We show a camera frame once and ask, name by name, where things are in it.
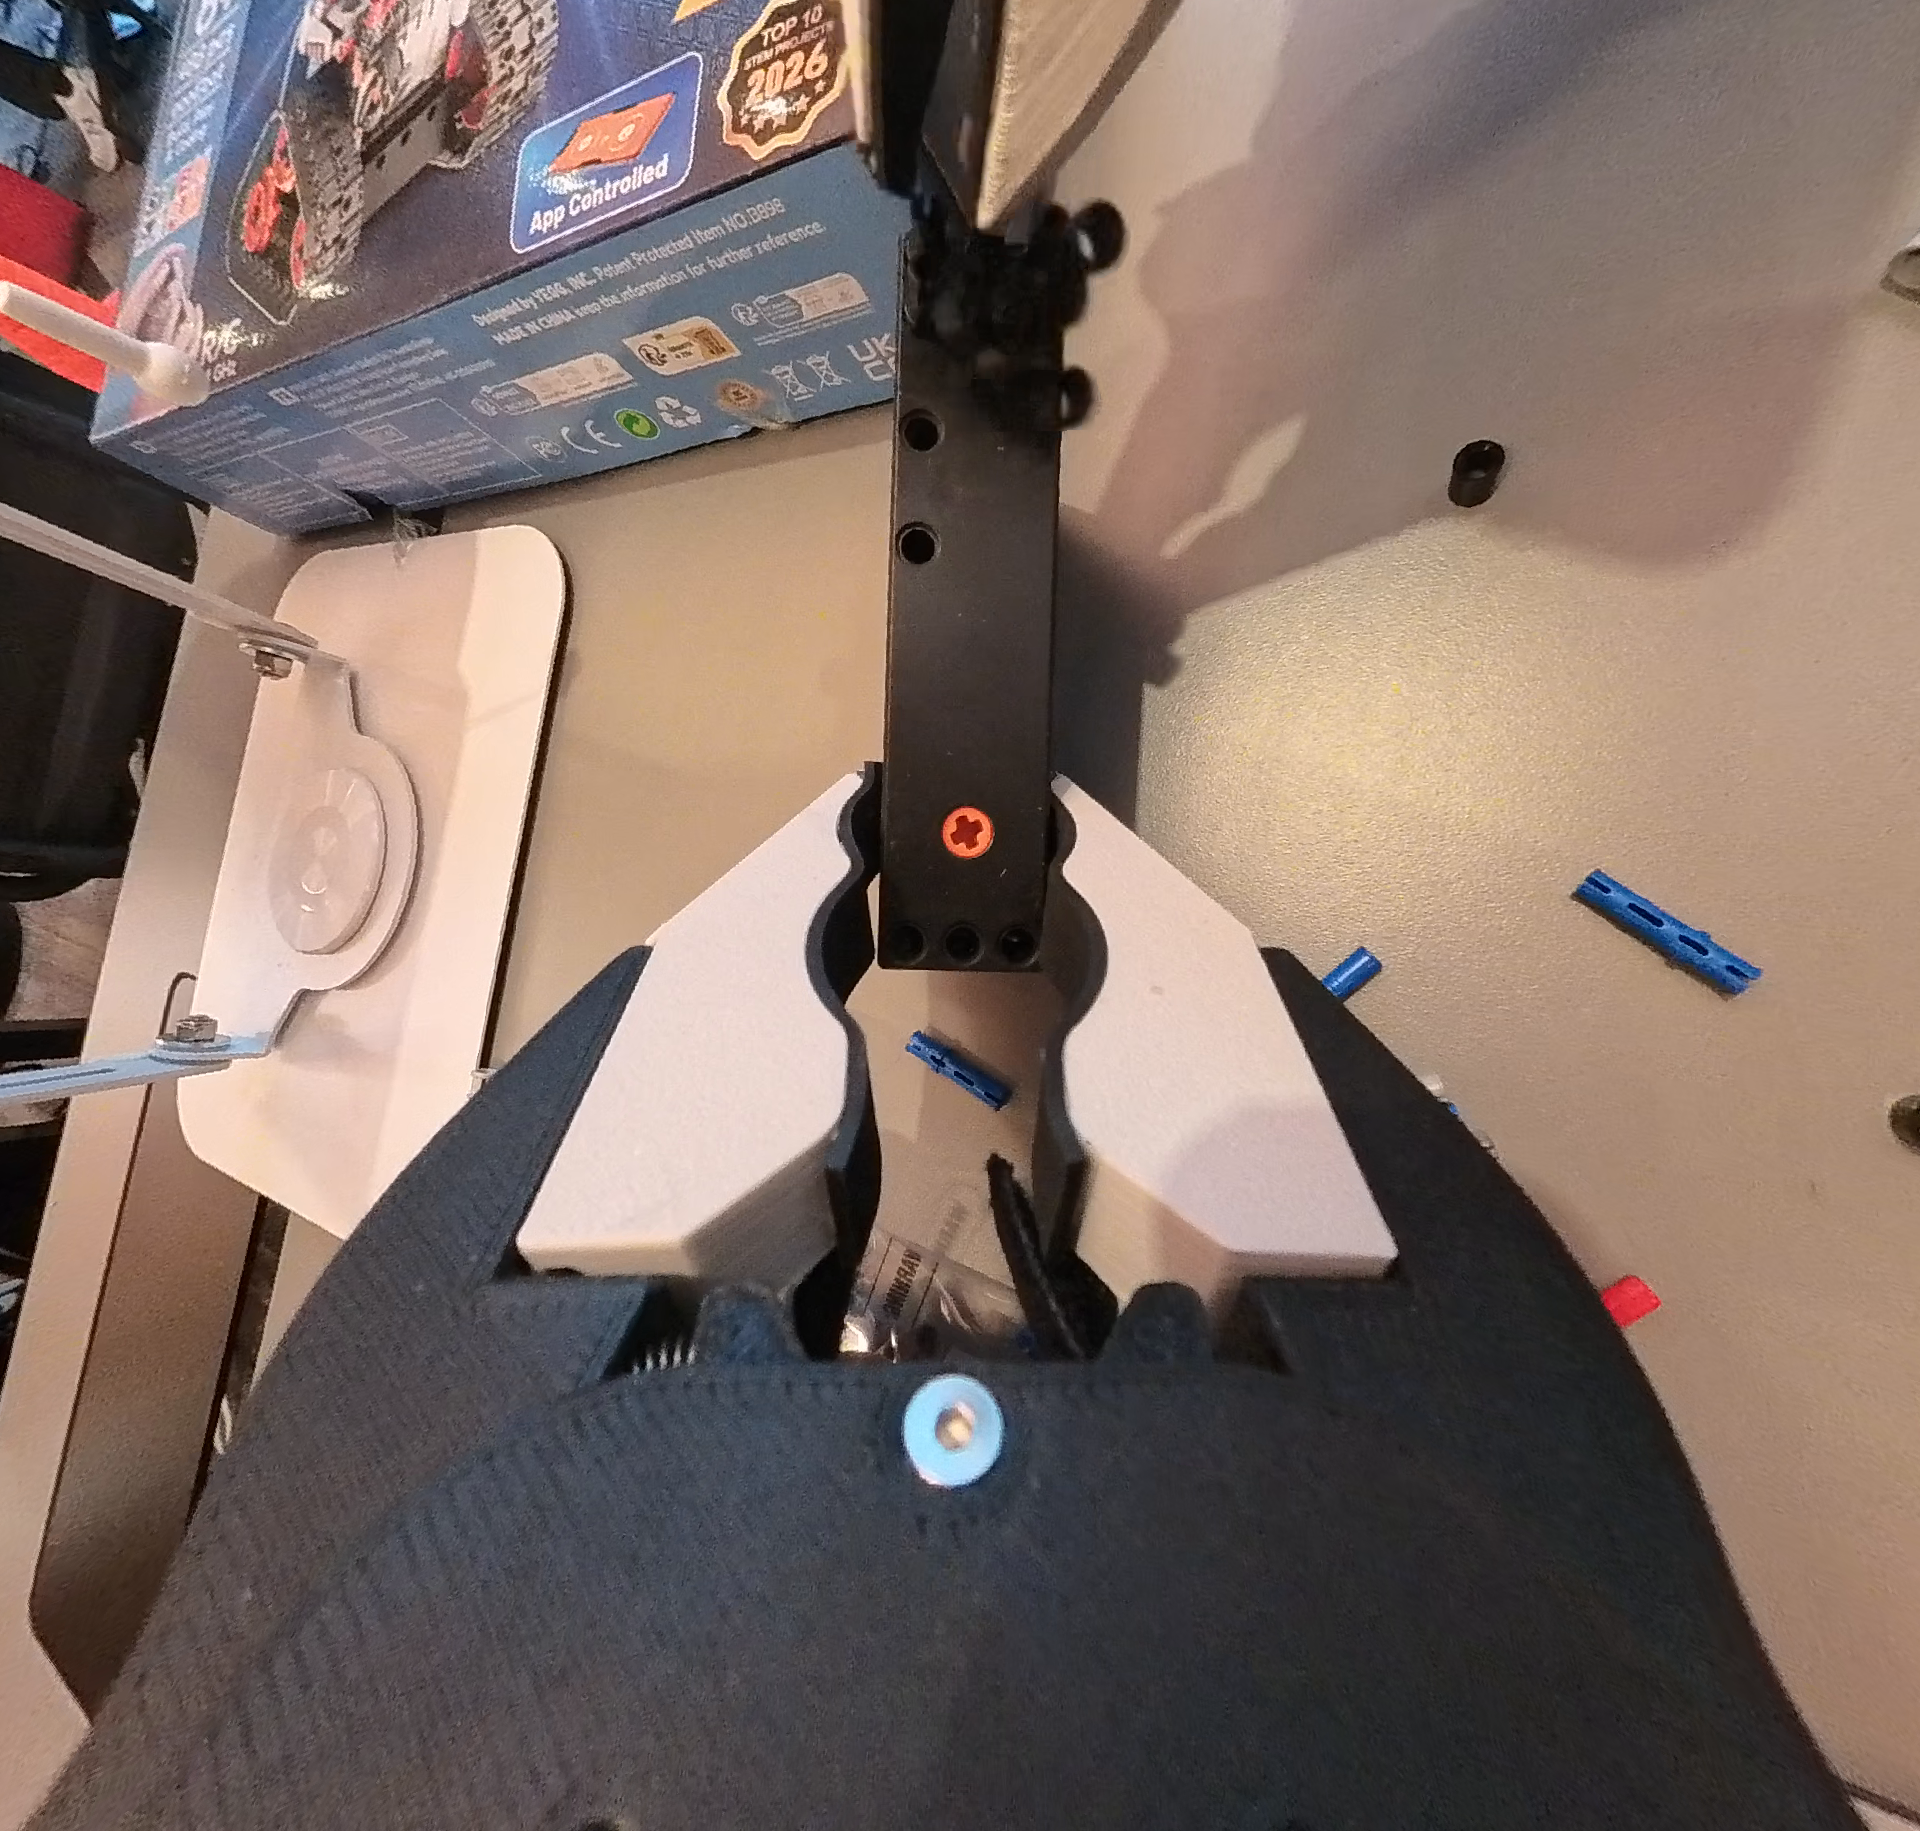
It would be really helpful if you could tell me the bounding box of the white rounded base plate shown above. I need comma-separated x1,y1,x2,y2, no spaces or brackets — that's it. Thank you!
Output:
175,523,576,1239

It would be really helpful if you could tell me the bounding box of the blue ridged axle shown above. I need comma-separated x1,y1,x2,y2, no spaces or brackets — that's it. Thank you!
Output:
1571,867,1764,993

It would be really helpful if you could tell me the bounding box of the red container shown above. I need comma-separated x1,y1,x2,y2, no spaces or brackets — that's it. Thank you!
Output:
0,163,120,381

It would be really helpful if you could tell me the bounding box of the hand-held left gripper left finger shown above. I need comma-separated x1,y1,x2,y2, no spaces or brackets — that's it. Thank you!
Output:
515,765,888,1299

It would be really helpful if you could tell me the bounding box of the grey bracket plate with disc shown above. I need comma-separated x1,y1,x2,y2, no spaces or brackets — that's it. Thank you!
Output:
194,641,423,1065

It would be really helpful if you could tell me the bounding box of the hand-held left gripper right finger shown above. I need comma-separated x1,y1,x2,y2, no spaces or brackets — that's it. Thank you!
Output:
1034,769,1401,1307

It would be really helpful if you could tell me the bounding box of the black three-hole connector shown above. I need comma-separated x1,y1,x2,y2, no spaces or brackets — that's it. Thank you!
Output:
897,199,1131,429

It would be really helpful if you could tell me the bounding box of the clear plastic bag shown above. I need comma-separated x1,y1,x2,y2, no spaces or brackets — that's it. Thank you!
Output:
840,1193,1038,1365

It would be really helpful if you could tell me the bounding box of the blue toy kit box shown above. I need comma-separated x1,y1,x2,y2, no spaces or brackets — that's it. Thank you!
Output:
86,0,907,537

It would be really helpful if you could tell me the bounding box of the slotted silver strap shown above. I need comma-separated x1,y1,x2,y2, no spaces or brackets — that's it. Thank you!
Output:
0,1009,282,1113

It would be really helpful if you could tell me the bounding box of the long black motor block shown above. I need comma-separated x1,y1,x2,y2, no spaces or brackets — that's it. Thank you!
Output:
877,229,1071,977

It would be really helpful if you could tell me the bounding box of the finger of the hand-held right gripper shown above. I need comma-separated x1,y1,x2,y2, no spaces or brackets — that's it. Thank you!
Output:
961,0,1248,231
829,0,962,205

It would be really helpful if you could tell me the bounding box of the white rod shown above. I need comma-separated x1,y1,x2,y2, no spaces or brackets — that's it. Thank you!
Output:
0,281,213,403

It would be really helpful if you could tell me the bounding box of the plain silver strap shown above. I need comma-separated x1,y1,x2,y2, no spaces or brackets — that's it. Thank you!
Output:
0,499,323,677

